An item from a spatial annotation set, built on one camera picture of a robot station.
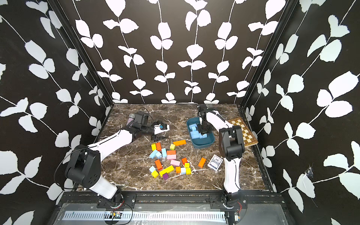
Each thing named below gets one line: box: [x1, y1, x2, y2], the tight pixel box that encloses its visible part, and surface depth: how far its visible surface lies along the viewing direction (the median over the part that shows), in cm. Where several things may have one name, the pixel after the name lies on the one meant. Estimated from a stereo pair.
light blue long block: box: [149, 149, 161, 159], surface depth 92 cm
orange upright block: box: [154, 159, 164, 172], surface depth 87 cm
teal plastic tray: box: [186, 117, 216, 150], surface depth 99 cm
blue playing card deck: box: [207, 154, 224, 172], surface depth 89 cm
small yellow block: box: [151, 170, 159, 179], surface depth 83 cm
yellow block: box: [150, 142, 157, 151], surface depth 95 cm
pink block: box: [170, 159, 181, 167], surface depth 89 cm
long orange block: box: [172, 139, 187, 147], surface depth 100 cm
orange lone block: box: [197, 157, 207, 169], surface depth 90 cm
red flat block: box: [166, 150, 177, 156], surface depth 95 cm
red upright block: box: [155, 142, 162, 151], surface depth 96 cm
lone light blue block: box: [188, 123, 198, 132], surface depth 106 cm
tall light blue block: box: [161, 147, 168, 158], surface depth 93 cm
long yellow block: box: [158, 165, 175, 177], surface depth 86 cm
